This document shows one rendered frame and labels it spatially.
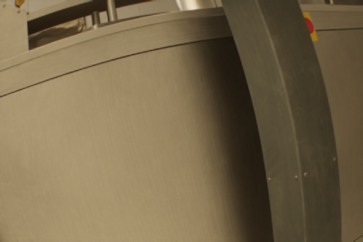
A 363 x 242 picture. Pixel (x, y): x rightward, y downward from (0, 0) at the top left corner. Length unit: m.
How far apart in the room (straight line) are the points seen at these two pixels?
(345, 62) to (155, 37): 0.50
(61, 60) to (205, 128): 0.31
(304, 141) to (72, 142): 0.41
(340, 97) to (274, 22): 0.39
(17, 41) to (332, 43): 0.79
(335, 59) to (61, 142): 0.67
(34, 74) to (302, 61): 0.50
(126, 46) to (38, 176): 0.30
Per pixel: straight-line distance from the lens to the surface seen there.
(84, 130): 1.07
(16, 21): 1.34
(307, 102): 1.02
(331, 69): 1.33
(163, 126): 1.11
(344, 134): 1.34
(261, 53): 1.02
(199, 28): 1.16
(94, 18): 1.56
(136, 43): 1.11
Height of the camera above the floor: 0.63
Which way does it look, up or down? 2 degrees down
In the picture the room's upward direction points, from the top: 13 degrees counter-clockwise
